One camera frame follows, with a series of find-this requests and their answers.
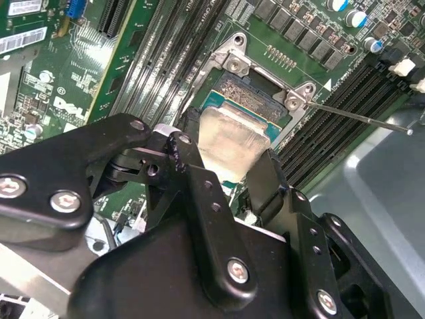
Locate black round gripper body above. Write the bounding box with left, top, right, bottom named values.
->
left=66, top=217, right=316, bottom=319

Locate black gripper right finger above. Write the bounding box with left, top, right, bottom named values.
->
left=247, top=148, right=396, bottom=319

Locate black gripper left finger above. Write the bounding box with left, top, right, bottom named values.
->
left=0, top=106, right=260, bottom=310

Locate silver topped CPU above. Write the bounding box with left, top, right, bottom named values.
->
left=197, top=88, right=282, bottom=184

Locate thin metal locking lever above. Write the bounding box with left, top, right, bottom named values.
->
left=303, top=100, right=414, bottom=136

